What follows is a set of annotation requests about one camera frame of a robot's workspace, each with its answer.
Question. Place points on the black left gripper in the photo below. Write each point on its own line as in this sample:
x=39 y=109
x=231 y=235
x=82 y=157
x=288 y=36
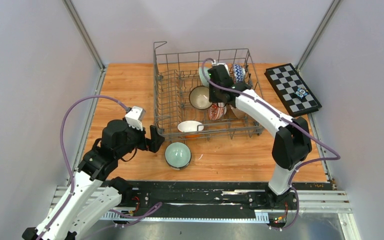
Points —
x=153 y=144

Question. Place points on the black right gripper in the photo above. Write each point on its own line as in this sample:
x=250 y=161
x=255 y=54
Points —
x=212 y=98

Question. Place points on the orange floral pattern bowl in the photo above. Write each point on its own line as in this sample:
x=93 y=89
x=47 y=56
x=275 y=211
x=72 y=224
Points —
x=217 y=111

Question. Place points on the black bowl beige inside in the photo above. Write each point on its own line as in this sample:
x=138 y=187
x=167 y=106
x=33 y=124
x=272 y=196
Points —
x=199 y=97

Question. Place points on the clear glass bowl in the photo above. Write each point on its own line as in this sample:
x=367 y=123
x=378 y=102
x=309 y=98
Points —
x=239 y=114

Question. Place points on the blue zigzag pattern bowl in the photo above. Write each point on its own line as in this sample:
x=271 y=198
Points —
x=238 y=73

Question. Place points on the orange bowl white inside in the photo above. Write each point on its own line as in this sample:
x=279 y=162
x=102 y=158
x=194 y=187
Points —
x=190 y=128

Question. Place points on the blue floral pattern bowl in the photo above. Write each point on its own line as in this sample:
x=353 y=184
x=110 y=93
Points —
x=227 y=68

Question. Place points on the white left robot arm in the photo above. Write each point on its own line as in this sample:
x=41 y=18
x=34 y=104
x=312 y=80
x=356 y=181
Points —
x=72 y=216

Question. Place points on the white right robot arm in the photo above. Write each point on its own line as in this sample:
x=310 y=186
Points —
x=292 y=142

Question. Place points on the black bowl pale green inside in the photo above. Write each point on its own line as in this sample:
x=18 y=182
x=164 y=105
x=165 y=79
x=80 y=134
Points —
x=178 y=155

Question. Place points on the black white checkerboard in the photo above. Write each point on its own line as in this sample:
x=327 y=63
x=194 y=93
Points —
x=285 y=80

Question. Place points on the small blue owl figure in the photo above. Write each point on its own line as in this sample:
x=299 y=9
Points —
x=301 y=93

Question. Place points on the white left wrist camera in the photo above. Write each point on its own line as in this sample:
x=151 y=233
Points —
x=134 y=117

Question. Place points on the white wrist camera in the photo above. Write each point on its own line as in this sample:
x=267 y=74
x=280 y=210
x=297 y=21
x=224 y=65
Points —
x=134 y=117
x=217 y=63

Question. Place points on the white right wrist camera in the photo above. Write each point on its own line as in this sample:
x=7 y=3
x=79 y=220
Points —
x=217 y=63

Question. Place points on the grey wire dish rack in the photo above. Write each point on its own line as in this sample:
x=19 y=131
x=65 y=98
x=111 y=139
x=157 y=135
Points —
x=175 y=74

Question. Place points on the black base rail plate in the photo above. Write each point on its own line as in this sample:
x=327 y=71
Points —
x=232 y=202

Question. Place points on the right aluminium frame post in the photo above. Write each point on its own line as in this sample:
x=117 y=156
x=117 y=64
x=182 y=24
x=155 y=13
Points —
x=328 y=15

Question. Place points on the aluminium frame post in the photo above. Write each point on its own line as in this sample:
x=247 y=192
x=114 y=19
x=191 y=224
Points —
x=84 y=33
x=328 y=15

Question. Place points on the left aluminium frame post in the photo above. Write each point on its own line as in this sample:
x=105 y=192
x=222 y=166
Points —
x=84 y=33

